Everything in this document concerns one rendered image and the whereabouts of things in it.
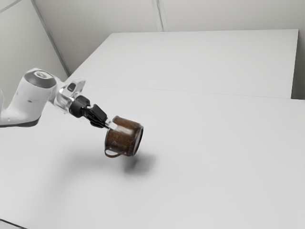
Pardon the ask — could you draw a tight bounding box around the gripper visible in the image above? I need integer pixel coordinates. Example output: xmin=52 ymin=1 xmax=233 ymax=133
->
xmin=69 ymin=95 xmax=117 ymax=131

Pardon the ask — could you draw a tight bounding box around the brown mug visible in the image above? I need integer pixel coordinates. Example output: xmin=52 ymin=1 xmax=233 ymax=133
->
xmin=104 ymin=115 xmax=144 ymax=158

